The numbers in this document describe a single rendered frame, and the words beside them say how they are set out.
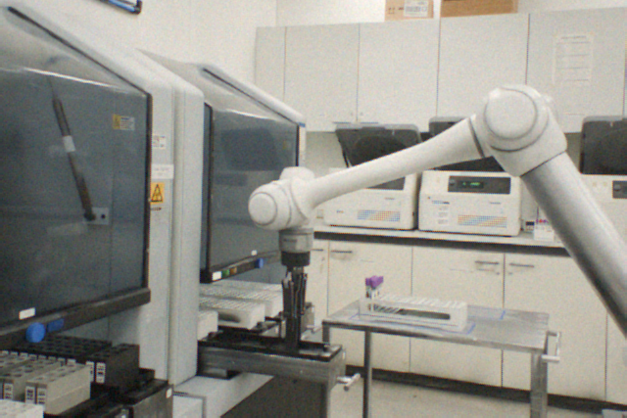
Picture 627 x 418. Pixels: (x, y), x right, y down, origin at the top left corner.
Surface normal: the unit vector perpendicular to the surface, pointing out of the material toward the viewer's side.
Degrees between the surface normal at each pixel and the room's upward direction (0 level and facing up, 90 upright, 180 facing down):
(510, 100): 89
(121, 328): 90
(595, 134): 142
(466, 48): 90
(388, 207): 90
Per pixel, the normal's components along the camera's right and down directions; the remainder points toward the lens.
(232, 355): -0.33, 0.01
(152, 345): 0.94, 0.04
